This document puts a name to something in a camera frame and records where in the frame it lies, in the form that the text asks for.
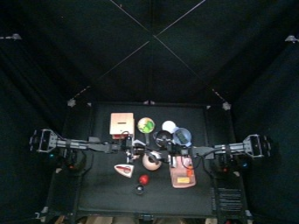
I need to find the beige round bowl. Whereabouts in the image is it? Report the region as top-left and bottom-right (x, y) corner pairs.
(141, 150), (164, 172)

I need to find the black round pan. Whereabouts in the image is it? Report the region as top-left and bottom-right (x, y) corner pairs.
(153, 129), (173, 148)

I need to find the blue bowl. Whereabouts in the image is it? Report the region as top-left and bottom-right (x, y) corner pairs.
(172, 127), (192, 147)

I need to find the small red toy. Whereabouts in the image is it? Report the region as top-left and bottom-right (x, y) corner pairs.
(137, 174), (150, 186)

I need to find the pink cutting board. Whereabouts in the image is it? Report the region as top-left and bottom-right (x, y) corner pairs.
(169, 155), (197, 189)

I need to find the green yellow round paddle toy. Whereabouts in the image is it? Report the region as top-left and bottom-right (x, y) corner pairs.
(136, 116), (156, 145)

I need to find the white triangular watermelon slice toy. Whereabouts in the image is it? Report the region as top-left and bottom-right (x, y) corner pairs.
(113, 164), (136, 179)

